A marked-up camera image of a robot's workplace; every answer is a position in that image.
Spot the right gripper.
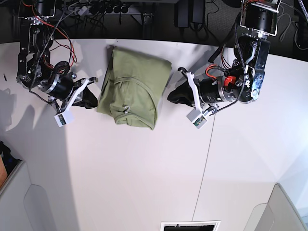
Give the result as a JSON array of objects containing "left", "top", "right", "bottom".
[{"left": 38, "top": 72, "right": 98, "bottom": 113}]

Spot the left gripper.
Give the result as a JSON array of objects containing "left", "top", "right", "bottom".
[{"left": 167, "top": 67, "right": 242, "bottom": 114}]

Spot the green t-shirt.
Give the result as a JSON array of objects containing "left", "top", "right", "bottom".
[{"left": 97, "top": 47, "right": 172, "bottom": 130}]

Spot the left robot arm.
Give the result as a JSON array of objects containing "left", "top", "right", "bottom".
[{"left": 167, "top": 0, "right": 281, "bottom": 114}]

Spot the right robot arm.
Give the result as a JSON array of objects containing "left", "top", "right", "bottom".
[{"left": 16, "top": 0, "right": 98, "bottom": 113}]

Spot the metal table leg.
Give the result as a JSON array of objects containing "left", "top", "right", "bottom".
[{"left": 141, "top": 13, "right": 154, "bottom": 40}]

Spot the black power brick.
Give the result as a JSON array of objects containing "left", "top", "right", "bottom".
[{"left": 174, "top": 0, "right": 205, "bottom": 28}]

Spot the black multi-socket power strip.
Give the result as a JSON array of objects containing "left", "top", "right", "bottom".
[{"left": 68, "top": 1, "right": 134, "bottom": 16}]

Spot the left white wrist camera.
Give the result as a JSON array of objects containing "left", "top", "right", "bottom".
[{"left": 187, "top": 109, "right": 208, "bottom": 129}]

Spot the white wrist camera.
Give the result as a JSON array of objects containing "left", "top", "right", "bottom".
[
  {"left": 187, "top": 109, "right": 208, "bottom": 129},
  {"left": 54, "top": 111, "right": 74, "bottom": 127}
]

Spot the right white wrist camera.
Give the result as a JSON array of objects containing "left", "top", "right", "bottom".
[{"left": 54, "top": 111, "right": 74, "bottom": 127}]

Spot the white floor cable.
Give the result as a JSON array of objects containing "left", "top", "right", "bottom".
[{"left": 276, "top": 4, "right": 308, "bottom": 50}]

